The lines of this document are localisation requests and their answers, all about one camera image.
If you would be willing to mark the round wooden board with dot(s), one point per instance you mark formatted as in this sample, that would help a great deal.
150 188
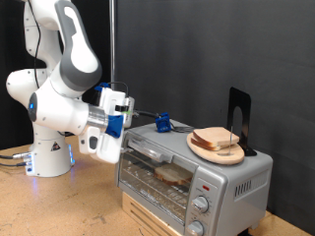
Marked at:
216 157

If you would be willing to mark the black curtain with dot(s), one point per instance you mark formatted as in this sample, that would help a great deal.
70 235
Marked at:
10 124

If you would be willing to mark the silver oven knob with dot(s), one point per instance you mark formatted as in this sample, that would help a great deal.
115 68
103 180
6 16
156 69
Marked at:
196 228
201 204

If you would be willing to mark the white wrist camera blue mount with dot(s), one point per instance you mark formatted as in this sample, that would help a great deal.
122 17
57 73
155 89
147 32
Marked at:
114 101

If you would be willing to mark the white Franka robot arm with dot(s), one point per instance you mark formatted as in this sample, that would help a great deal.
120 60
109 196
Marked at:
59 108

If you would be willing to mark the vertical metal pole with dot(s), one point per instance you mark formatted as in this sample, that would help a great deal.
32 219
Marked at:
112 39

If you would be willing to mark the black metal bookend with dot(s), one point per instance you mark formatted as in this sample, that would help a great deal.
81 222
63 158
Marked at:
239 96

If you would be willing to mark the silver toaster oven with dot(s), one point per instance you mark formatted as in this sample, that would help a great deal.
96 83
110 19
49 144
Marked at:
229 170

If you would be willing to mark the white bread slice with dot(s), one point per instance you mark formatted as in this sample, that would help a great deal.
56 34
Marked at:
215 135
172 173
201 146

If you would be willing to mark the thin metal pin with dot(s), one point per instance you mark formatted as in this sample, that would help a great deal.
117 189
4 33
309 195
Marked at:
231 141

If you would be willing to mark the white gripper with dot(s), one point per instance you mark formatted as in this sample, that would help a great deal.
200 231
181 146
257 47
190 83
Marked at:
111 149

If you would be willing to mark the metal spatula with blue block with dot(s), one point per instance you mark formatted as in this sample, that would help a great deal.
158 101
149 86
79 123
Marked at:
164 123

